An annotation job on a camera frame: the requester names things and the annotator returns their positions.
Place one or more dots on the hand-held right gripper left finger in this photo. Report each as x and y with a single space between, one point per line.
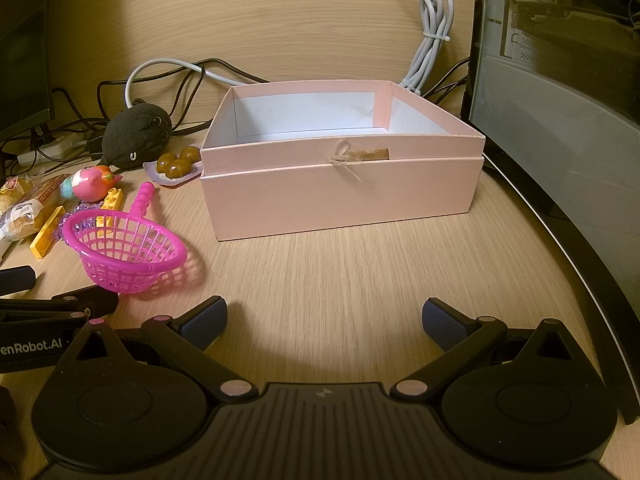
205 322

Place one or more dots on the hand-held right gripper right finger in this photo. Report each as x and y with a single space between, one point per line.
445 322

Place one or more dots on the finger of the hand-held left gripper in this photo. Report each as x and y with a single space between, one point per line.
65 306
20 279

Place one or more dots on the long yellow toy brick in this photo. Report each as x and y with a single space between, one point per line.
47 232

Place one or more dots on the pink plastic strainer basket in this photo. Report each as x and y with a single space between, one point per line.
125 260

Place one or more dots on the pink cardboard box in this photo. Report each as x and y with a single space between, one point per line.
340 200

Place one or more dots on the packaged bread snack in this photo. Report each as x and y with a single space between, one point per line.
30 187
20 222

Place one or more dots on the purple plastic wrapper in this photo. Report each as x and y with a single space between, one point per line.
65 222

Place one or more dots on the small yellow toy brick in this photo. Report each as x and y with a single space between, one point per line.
102 221
112 199

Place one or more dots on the pink toy duck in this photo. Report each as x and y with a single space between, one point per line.
90 182

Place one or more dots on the white power strip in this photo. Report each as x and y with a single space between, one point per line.
50 147

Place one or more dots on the brown toy ball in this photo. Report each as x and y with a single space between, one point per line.
176 170
164 164
190 154

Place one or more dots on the black power adapter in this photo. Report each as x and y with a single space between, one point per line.
95 141

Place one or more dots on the twine bow with brown tag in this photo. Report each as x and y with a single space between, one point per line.
360 155

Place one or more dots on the black plush toy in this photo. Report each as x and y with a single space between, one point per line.
135 130

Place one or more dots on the black computer monitor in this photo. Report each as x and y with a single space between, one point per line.
20 60

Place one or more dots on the black computer case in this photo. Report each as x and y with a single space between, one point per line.
550 85

